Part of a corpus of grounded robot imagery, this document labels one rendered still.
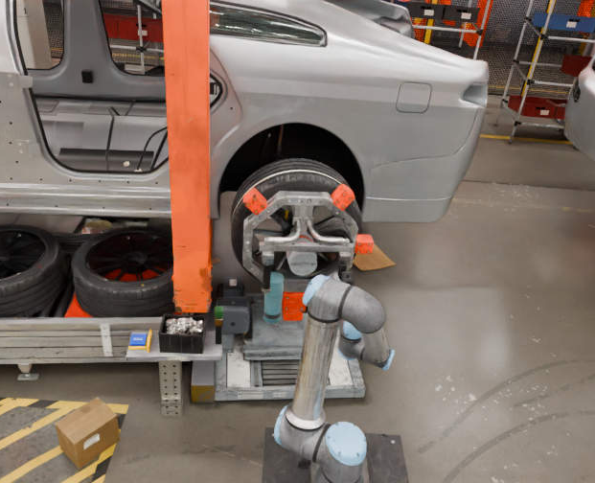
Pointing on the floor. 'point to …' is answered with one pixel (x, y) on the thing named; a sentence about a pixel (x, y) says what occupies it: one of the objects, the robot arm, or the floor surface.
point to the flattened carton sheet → (373, 260)
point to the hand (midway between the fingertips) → (340, 273)
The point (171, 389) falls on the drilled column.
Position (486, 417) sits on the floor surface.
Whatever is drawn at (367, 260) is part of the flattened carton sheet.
